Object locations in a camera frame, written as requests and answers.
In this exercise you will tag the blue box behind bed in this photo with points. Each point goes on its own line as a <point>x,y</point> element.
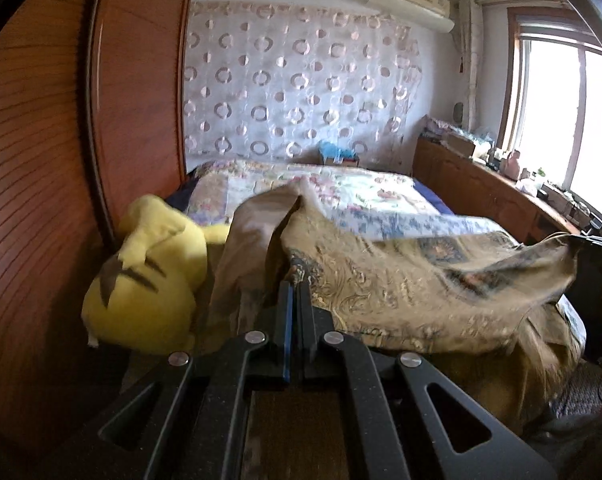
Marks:
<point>333,151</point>

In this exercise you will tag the floral quilt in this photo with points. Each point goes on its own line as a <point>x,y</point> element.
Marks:
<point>361,195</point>

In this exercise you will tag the cream wall air conditioner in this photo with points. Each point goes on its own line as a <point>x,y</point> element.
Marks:
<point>411,2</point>

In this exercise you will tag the open cardboard box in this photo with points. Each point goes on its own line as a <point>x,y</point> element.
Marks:
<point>463,145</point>

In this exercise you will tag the wooden side cabinet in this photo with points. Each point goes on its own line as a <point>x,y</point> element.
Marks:
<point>471,190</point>

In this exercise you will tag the small cardboard box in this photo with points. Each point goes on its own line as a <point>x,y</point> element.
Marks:
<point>348,162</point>

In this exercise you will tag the circle-patterned sheer curtain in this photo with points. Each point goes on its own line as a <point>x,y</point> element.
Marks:
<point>291,85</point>

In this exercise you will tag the yellow plush toy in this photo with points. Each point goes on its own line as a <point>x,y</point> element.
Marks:
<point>146,280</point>

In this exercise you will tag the wooden slatted wardrobe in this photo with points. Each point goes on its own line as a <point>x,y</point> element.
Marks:
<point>46,160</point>

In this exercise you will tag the white tied curtain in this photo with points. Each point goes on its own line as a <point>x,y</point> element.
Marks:
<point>470,50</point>

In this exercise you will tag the wooden-framed window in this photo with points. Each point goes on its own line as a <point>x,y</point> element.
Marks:
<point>546,110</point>

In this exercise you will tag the folded floral cloth pile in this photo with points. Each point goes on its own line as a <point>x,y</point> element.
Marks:
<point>436,127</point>

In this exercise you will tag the dark blue bedsheet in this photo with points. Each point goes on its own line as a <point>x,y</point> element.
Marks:
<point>431,197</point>

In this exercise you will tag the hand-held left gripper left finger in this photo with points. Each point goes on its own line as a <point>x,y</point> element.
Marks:
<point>283,340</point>

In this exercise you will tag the dark woven mat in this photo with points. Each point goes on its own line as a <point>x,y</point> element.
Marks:
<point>581,390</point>

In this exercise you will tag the golden patterned garment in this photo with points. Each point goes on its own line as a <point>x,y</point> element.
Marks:
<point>381,280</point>

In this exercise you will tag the pale pink tissue pack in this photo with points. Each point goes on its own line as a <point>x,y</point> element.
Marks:
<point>528,187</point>

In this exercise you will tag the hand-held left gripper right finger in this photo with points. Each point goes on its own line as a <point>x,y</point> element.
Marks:
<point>306,330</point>

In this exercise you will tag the dark oval wall ornament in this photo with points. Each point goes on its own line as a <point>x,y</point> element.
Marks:
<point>457,111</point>

